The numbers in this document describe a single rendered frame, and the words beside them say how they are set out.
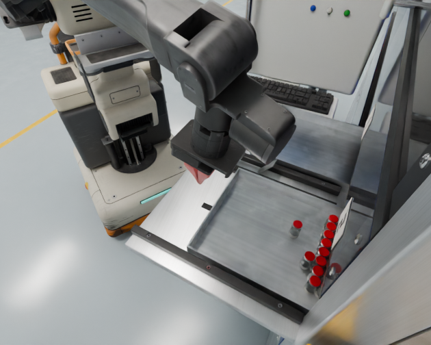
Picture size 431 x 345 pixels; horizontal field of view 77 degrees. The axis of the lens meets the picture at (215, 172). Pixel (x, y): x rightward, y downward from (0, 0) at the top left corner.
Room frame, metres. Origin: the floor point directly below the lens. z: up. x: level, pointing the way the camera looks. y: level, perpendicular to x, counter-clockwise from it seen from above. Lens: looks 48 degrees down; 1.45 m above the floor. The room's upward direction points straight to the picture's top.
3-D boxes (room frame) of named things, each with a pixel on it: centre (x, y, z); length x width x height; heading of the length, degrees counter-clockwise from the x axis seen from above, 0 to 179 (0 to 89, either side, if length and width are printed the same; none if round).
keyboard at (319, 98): (1.03, -0.29, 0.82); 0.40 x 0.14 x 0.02; 65
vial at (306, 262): (0.24, -0.19, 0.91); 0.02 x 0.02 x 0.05
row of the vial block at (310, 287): (0.26, -0.23, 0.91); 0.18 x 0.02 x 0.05; 151
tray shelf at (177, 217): (0.49, -0.17, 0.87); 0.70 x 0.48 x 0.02; 152
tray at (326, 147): (0.60, -0.31, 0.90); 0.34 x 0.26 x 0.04; 62
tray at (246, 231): (0.30, -0.15, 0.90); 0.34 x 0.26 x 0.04; 62
